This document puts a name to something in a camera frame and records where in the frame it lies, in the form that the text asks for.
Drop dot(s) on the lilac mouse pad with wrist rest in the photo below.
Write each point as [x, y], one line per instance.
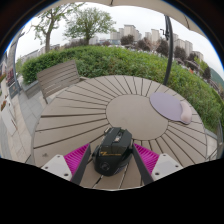
[166, 106]

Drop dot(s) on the dark curved parasol pole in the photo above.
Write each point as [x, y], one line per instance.
[169, 50]

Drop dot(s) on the slender leaning tree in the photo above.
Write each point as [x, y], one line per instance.
[47, 33]

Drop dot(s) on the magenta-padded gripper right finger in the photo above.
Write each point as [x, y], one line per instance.
[148, 159]

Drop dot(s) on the distant apartment buildings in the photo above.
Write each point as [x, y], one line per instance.
[130, 31]

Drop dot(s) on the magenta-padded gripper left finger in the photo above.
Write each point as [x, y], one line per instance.
[76, 159]

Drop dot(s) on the slatted brown outdoor chair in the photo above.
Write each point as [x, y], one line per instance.
[56, 78]

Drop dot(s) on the black computer mouse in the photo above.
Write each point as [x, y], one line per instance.
[112, 153]

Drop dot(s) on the bushy round-crowned tree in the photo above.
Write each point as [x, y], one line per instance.
[88, 23]

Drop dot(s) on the green hedge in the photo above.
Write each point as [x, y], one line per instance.
[110, 61]

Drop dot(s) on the tall grey sign pillar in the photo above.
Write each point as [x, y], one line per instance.
[12, 66]

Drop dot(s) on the beige parasol canopy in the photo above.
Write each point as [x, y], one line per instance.
[160, 6]

